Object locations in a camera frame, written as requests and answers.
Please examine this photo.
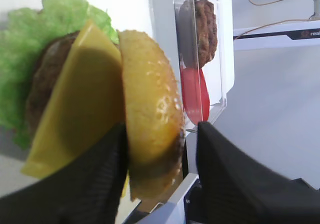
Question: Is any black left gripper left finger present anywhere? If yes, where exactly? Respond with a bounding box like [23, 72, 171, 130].
[0, 123, 128, 224]

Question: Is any thin brown cable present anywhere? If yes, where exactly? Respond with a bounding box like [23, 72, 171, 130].
[232, 0, 320, 40]

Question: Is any yellow cheese slice on burger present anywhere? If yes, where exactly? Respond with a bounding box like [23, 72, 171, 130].
[20, 19, 131, 197]

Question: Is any right red tomato slice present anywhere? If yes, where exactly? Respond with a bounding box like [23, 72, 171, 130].
[180, 67, 210, 125]

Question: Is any brown patty on burger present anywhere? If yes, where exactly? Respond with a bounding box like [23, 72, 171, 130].
[25, 31, 79, 137]

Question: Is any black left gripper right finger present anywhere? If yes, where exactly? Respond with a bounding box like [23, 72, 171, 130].
[196, 121, 320, 224]

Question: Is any sesame top bun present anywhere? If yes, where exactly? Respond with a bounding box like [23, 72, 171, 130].
[118, 30, 185, 200]

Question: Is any clear patty and tomato box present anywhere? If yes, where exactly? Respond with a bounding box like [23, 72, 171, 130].
[173, 0, 227, 134]

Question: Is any right brown meat patty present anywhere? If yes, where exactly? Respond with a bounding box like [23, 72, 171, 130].
[177, 0, 218, 69]

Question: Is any green lettuce leaf on burger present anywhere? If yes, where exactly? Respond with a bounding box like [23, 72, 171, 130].
[0, 0, 119, 149]

